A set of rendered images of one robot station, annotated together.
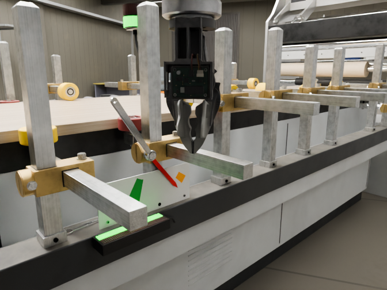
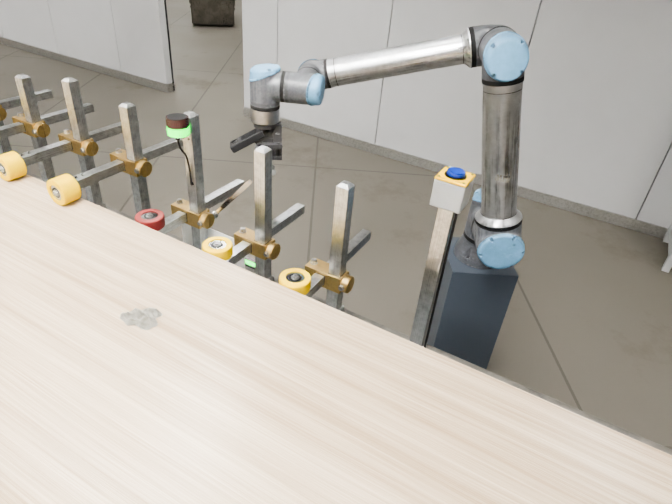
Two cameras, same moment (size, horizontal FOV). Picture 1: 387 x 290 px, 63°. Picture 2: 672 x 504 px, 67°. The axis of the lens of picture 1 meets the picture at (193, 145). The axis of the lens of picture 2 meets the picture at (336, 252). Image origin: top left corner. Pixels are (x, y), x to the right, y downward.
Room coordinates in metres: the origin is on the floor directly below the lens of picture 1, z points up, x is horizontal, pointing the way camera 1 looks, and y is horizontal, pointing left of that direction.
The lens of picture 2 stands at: (0.80, 1.52, 1.67)
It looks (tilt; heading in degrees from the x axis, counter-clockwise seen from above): 34 degrees down; 249
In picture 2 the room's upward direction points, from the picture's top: 5 degrees clockwise
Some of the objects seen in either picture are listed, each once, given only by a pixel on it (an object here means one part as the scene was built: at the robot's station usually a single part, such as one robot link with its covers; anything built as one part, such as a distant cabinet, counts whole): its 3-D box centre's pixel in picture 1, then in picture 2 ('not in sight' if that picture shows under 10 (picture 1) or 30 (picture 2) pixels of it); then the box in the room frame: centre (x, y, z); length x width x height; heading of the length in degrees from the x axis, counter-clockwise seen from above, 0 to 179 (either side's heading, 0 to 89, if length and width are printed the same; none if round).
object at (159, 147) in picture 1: (159, 148); (192, 215); (0.76, 0.09, 0.84); 0.13 x 0.06 x 0.05; 133
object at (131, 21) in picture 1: (136, 22); (178, 129); (0.77, 0.13, 1.14); 0.06 x 0.06 x 0.02
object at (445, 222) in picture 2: not in sight; (431, 284); (0.22, 0.66, 0.92); 0.05 x 0.04 x 0.45; 133
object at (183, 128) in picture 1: (182, 128); not in sight; (0.51, 0.02, 0.94); 0.06 x 0.03 x 0.09; 173
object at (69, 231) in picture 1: (105, 217); not in sight; (0.66, 0.20, 0.70); 0.20 x 0.02 x 0.01; 138
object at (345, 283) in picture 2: not in sight; (329, 276); (0.41, 0.45, 0.82); 0.13 x 0.06 x 0.05; 133
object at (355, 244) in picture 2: not in sight; (332, 267); (0.39, 0.41, 0.82); 0.43 x 0.03 x 0.04; 43
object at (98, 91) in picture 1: (120, 95); not in sight; (9.29, 2.17, 0.34); 1.31 x 0.66 x 0.69; 72
